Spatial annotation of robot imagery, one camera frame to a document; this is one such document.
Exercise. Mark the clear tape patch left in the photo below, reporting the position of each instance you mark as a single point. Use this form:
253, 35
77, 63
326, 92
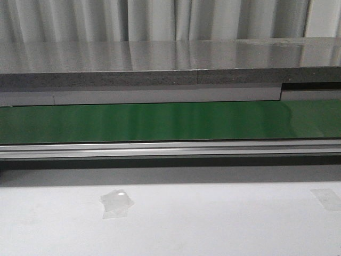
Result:
116, 204

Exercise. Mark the clear tape patch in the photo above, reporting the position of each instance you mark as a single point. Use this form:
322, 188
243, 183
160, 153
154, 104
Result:
116, 204
328, 198

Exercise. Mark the grey stone countertop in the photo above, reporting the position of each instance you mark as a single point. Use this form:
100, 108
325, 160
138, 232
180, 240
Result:
44, 66

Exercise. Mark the green conveyor belt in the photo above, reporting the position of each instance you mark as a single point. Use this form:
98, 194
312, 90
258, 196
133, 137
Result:
171, 121

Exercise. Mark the clear tape patch right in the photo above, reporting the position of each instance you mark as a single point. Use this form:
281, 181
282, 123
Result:
328, 198

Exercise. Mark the white pleated curtain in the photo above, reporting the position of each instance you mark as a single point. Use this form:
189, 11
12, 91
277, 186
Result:
114, 21

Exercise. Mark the aluminium conveyor side rail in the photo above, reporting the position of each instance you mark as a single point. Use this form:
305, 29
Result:
171, 148

